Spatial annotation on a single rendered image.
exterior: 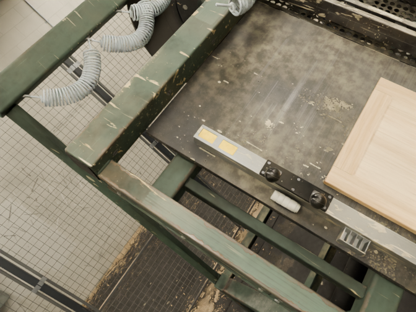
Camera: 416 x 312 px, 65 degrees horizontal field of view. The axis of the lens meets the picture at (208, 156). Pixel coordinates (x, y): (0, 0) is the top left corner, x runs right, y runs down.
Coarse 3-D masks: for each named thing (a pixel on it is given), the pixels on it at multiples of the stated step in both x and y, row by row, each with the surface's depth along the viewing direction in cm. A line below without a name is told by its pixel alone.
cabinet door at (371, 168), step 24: (384, 96) 103; (408, 96) 103; (360, 120) 99; (384, 120) 99; (408, 120) 99; (360, 144) 96; (384, 144) 96; (408, 144) 96; (336, 168) 92; (360, 168) 92; (384, 168) 92; (408, 168) 92; (360, 192) 89; (384, 192) 89; (408, 192) 89; (384, 216) 87; (408, 216) 86
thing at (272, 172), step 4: (268, 168) 78; (272, 168) 78; (276, 168) 78; (268, 172) 77; (272, 172) 77; (276, 172) 77; (280, 172) 88; (268, 176) 77; (272, 176) 77; (276, 176) 77; (268, 180) 78; (272, 180) 77; (276, 180) 77
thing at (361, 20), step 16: (288, 0) 123; (304, 0) 119; (320, 0) 116; (336, 0) 117; (352, 0) 115; (320, 16) 121; (336, 16) 117; (352, 16) 114; (368, 16) 111; (384, 16) 111; (368, 32) 115; (384, 32) 112; (400, 32) 109; (400, 48) 113
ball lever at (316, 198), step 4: (316, 192) 85; (312, 196) 75; (316, 196) 74; (320, 196) 74; (324, 196) 75; (312, 200) 75; (316, 200) 74; (320, 200) 74; (324, 200) 74; (312, 204) 75; (316, 204) 74; (320, 204) 74; (324, 204) 74; (316, 208) 75; (320, 208) 75
